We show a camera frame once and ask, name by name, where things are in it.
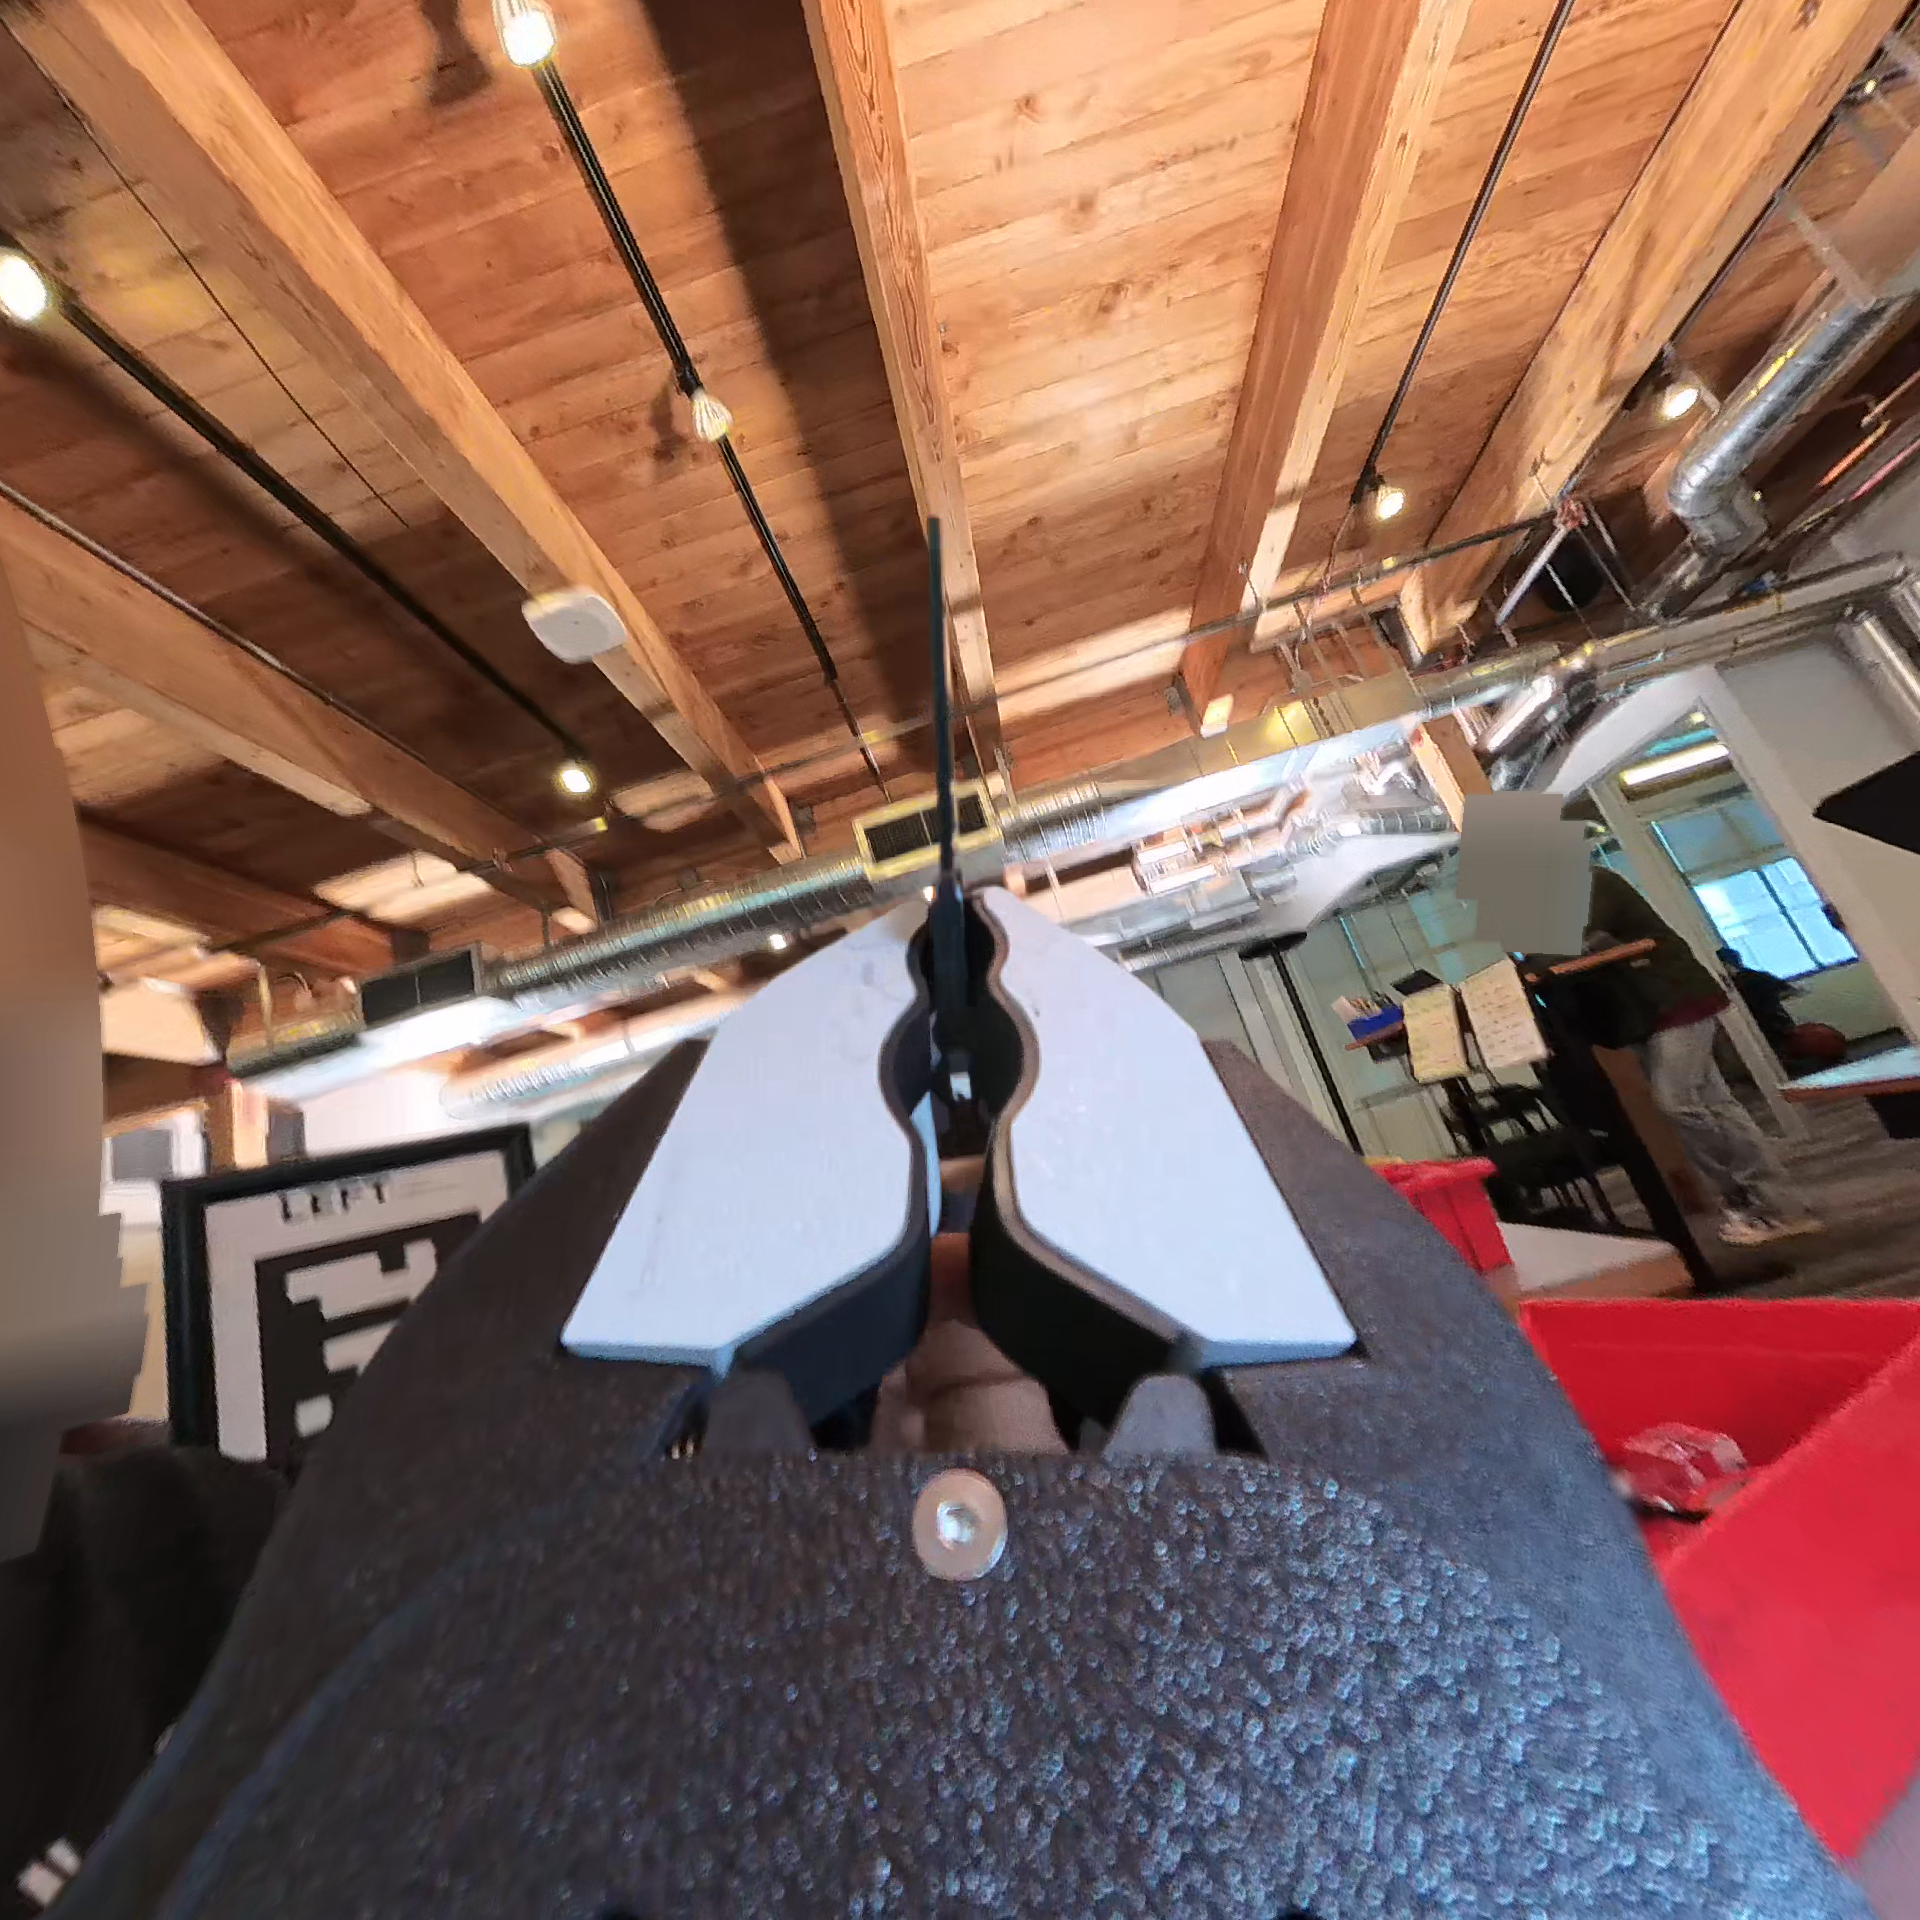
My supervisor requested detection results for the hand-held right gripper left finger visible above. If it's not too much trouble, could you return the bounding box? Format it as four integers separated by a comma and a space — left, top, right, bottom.
558, 897, 940, 1375

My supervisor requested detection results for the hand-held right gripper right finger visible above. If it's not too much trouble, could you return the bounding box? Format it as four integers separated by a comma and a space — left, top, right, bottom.
966, 885, 1366, 1372

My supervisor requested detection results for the black packet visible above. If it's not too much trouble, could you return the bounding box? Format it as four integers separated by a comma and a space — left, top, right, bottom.
919, 515, 982, 1115

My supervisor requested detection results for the person's left hand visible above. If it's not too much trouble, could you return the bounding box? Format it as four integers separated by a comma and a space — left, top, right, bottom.
869, 1327, 1075, 1454

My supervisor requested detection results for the black floor lamp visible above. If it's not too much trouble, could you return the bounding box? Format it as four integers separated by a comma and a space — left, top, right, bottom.
1251, 930, 1359, 1151

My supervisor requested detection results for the red ribbed bin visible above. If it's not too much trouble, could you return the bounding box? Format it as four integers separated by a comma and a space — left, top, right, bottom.
1372, 1160, 1508, 1276

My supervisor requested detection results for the grey side table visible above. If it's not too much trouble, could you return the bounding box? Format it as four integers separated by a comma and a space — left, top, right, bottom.
1498, 1221, 1687, 1299

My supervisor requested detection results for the framed marker sign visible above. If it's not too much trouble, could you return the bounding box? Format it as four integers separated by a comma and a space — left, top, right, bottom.
165, 1127, 535, 1463

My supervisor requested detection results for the white ceiling access point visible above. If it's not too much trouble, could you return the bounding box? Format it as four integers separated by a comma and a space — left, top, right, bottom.
524, 589, 629, 662

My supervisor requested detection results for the long wooden desk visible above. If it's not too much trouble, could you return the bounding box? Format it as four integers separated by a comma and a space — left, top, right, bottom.
1777, 1041, 1920, 1105

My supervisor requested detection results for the red plastic bin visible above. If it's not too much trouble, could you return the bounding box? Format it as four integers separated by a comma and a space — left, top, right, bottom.
1517, 1295, 1920, 1860

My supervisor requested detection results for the person's black hoodie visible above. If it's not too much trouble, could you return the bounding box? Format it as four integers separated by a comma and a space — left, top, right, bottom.
0, 1423, 289, 1920

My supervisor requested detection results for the wooden-rimmed black board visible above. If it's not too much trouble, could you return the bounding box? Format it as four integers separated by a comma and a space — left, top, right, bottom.
1816, 752, 1920, 855

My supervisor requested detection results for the silver ventilation duct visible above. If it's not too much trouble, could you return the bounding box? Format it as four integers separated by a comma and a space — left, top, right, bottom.
1669, 284, 1920, 550
227, 720, 1501, 1074

